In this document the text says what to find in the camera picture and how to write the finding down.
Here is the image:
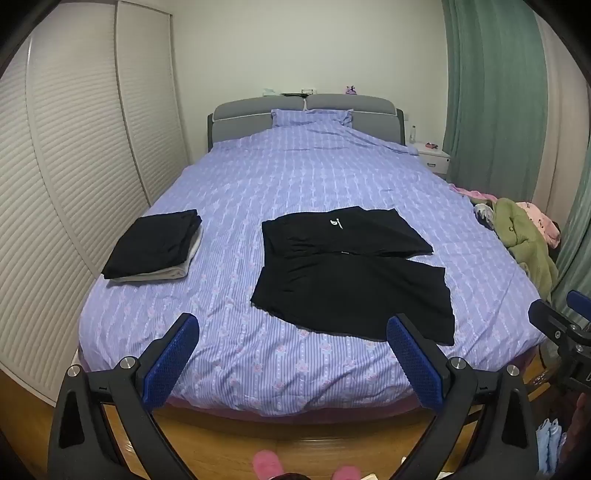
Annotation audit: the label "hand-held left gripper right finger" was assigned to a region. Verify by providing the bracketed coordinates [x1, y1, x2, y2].
[386, 314, 550, 480]

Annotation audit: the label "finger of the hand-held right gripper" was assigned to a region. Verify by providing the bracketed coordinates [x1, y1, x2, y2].
[568, 290, 591, 320]
[529, 299, 579, 345]

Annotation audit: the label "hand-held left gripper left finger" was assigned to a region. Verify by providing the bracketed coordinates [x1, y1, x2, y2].
[47, 312, 200, 480]

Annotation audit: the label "black pants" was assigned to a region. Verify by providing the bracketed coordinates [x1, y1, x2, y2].
[250, 208, 455, 346]
[102, 210, 204, 280]

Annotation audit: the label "folded black pants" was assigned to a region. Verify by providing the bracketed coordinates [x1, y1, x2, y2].
[102, 210, 204, 280]

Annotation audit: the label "person's right hand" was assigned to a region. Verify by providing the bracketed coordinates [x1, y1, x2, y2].
[569, 396, 591, 462]

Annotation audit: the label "green jacket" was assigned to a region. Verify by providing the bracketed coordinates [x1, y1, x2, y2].
[492, 198, 560, 300]

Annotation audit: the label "light blue cloth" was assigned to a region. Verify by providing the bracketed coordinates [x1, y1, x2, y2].
[536, 418, 567, 463]

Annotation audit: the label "pink garment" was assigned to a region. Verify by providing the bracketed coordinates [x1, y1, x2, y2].
[516, 202, 562, 250]

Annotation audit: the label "folded white cloth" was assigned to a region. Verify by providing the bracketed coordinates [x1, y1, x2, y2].
[112, 228, 203, 283]

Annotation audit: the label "grey white patterned cloth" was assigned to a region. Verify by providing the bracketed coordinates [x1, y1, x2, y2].
[474, 203, 498, 230]

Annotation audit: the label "pink cloth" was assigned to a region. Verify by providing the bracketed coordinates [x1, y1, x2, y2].
[450, 184, 498, 205]

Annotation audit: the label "purple floral bedsheet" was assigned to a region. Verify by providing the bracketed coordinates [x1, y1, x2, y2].
[76, 110, 549, 418]

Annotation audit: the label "white nightstand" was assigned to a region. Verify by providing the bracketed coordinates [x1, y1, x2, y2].
[409, 141, 452, 180]

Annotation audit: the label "white louvered wardrobe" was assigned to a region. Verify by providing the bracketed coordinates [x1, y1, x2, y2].
[0, 0, 191, 408]

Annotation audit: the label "green curtain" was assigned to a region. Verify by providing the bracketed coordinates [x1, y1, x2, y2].
[441, 0, 591, 324]

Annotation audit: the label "grey bed headboard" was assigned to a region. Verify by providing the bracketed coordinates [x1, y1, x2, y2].
[208, 93, 406, 153]

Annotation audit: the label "purple striped pillow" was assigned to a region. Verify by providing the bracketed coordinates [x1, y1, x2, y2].
[271, 108, 355, 129]

